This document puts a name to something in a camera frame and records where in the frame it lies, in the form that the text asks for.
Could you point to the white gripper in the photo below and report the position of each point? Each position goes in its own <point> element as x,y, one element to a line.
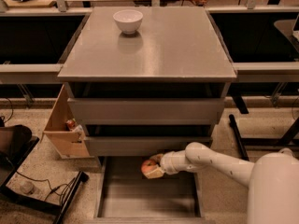
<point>167,163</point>

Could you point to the red apple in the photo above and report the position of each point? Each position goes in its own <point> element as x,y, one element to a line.
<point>148,166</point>

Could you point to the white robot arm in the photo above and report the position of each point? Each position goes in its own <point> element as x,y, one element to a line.
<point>272,181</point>

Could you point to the grey open bottom drawer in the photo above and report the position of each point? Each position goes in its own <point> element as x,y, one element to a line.
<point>125,196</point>

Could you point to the grey middle drawer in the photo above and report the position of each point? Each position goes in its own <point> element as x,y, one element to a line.
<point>139,146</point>

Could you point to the grey drawer cabinet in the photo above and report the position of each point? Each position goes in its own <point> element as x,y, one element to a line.
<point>176,54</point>

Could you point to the grey top drawer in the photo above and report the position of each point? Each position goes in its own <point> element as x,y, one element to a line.
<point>147,111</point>

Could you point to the black bar on floor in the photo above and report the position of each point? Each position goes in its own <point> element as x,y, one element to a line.
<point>242,150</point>

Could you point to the wooden box with items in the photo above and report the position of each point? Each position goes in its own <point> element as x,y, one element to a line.
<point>69,144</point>

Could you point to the white ceramic bowl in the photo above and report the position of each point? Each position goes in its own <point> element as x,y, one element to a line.
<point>128,20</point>

